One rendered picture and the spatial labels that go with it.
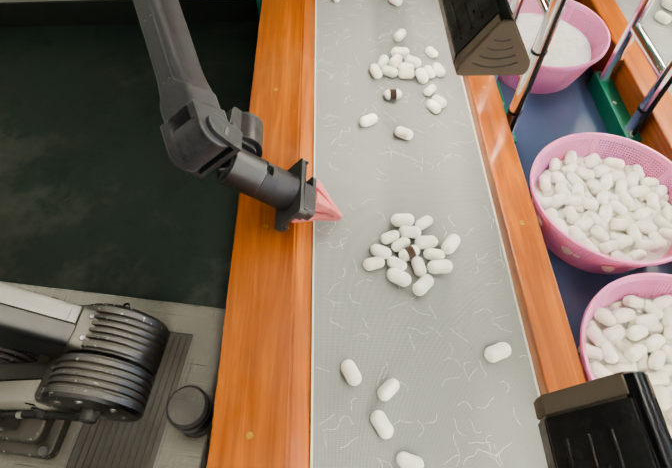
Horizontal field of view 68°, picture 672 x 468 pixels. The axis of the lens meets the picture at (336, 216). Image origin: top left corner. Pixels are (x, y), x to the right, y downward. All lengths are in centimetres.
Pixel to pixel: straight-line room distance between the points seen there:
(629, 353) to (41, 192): 184
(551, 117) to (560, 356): 57
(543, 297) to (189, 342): 65
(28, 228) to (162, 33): 133
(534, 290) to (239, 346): 42
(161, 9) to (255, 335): 46
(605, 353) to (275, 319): 46
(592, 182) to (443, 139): 26
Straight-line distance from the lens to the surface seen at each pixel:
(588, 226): 89
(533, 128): 111
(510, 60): 59
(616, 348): 83
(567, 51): 122
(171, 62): 72
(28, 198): 206
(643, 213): 95
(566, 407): 37
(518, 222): 82
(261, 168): 70
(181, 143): 67
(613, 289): 83
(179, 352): 103
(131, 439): 101
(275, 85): 99
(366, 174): 86
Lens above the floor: 141
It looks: 55 degrees down
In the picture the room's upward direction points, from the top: straight up
